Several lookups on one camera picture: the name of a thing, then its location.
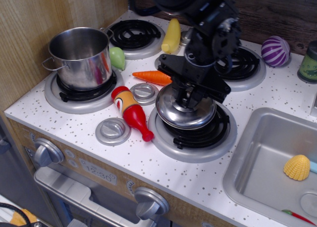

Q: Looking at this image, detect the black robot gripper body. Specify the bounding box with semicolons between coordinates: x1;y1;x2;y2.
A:
158;17;241;104

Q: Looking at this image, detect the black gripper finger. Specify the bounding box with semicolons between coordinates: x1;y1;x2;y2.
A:
189;87;208;108
173;80;189;106

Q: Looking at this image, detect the steel pot lid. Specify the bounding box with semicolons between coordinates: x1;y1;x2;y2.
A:
156;85;216;130

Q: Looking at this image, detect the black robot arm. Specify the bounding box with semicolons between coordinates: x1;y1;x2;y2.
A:
129;0;241;107

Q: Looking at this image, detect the stainless steel pot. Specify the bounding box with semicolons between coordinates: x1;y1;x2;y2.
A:
42;27;113;91

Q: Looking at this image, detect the orange toy carrot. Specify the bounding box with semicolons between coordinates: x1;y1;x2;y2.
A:
132;71;172;86

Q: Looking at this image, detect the silver stove top knob middle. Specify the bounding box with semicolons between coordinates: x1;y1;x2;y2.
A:
130;83;159;106

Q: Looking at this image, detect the silver stove knob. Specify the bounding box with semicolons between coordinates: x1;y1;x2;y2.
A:
154;57;160;70
179;28;193;46
95;118;131;146
130;83;159;106

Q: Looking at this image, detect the silver stove top knob back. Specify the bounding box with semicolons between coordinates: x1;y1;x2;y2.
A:
154;57;160;70

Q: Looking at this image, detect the silver stove top knob rear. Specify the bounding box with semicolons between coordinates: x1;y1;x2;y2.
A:
179;28;193;46

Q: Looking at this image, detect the yellow toy mustard bottle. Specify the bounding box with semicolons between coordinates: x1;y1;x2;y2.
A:
161;18;181;53

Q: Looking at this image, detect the front right black burner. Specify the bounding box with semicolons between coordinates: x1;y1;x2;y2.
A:
149;103;237;163

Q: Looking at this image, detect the black burner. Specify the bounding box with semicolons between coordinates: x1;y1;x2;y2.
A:
149;103;237;163
109;19;165;60
214;46;266;92
44;69;124;114

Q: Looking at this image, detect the back right black burner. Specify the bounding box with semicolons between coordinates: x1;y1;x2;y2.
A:
214;46;266;92

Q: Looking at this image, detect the red toy ketchup bottle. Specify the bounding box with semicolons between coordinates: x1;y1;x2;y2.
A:
111;86;154;142

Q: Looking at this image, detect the back left black burner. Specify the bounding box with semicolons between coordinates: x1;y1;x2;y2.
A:
109;19;165;60

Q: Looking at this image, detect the light green toy pear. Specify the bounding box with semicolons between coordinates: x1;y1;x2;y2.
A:
109;47;125;71

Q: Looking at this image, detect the silver stove top knob front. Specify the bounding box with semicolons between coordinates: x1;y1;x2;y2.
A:
95;118;131;146

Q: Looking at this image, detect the purple striped toy ball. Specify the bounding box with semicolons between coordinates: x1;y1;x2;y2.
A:
261;36;291;67

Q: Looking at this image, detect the metal sink basin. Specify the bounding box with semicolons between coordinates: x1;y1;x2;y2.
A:
223;108;317;227

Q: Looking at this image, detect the front left black burner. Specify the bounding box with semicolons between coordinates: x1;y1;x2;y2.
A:
44;69;124;114

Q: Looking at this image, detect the green toy can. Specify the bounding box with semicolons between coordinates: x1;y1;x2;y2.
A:
297;41;317;84

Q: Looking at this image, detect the silver oven knob right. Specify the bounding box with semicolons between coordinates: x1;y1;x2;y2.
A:
134;187;170;220

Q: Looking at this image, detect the silver oven knob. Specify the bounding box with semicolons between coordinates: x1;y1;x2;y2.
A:
34;137;65;167
134;187;170;220

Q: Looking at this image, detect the yellow toy corn piece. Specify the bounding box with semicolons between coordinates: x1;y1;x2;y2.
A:
283;155;310;181

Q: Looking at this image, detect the silver oven knob left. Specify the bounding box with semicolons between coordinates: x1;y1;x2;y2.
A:
34;137;65;167

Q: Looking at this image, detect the silver oven door handle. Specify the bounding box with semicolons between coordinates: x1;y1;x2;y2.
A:
34;167;157;227

